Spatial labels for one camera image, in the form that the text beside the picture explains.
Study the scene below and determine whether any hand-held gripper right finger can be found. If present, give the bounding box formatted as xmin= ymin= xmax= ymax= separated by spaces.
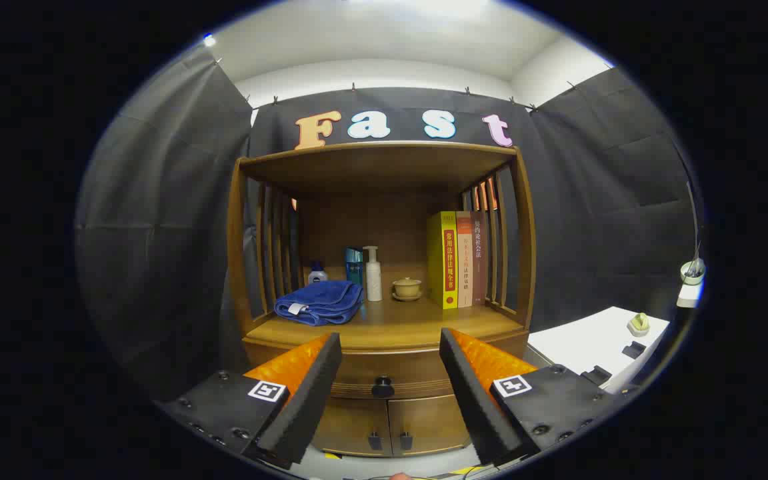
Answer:
xmin=439 ymin=327 xmax=631 ymax=467

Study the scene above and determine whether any white power strip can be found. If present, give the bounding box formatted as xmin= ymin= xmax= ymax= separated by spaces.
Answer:
xmin=676 ymin=259 xmax=706 ymax=309

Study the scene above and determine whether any blue folded towel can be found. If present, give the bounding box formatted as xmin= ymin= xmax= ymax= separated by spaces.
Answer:
xmin=274 ymin=280 xmax=365 ymax=327

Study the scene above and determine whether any beige lidded teacup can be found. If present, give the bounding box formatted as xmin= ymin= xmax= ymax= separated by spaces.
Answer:
xmin=392 ymin=277 xmax=423 ymax=302

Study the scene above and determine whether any tall blue bottle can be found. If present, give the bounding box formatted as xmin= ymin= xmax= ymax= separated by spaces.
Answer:
xmin=345 ymin=247 xmax=364 ymax=287

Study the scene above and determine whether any wooden cabinet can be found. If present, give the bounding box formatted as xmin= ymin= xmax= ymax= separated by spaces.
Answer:
xmin=226 ymin=140 xmax=538 ymax=459

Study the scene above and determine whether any yellow book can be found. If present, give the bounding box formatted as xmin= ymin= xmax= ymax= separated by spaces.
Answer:
xmin=427 ymin=211 xmax=459 ymax=310

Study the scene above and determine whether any white side cabinet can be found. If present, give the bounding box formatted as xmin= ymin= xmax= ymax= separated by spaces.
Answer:
xmin=527 ymin=306 xmax=671 ymax=394

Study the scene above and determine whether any wooden cabinet door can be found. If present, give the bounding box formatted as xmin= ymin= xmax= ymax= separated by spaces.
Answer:
xmin=311 ymin=398 xmax=393 ymax=457
xmin=387 ymin=393 xmax=471 ymax=456

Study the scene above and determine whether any white pump bottle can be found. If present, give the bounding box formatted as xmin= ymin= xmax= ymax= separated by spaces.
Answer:
xmin=363 ymin=245 xmax=383 ymax=302

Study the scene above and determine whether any beige orange book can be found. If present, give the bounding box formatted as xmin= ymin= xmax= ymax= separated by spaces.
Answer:
xmin=456 ymin=211 xmax=473 ymax=308

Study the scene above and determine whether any brown book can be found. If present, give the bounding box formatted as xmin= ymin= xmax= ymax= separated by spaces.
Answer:
xmin=471 ymin=211 xmax=489 ymax=306

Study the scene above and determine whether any wooden countertop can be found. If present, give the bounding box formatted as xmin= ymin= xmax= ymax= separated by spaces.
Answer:
xmin=245 ymin=267 xmax=525 ymax=351

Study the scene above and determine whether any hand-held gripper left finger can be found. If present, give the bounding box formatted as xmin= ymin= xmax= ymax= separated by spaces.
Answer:
xmin=157 ymin=332 xmax=343 ymax=471

